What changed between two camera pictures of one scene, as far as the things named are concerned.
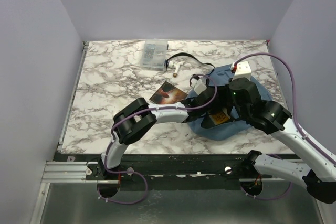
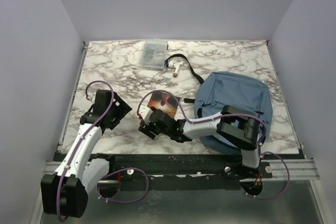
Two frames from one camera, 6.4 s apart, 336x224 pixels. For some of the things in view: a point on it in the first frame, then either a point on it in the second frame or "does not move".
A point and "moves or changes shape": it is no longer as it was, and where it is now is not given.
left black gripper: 211,110 → 123,109
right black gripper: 228,100 → 147,129
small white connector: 175,65 does not move
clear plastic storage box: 154,54 does not move
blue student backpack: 222,85 moves or changes shape
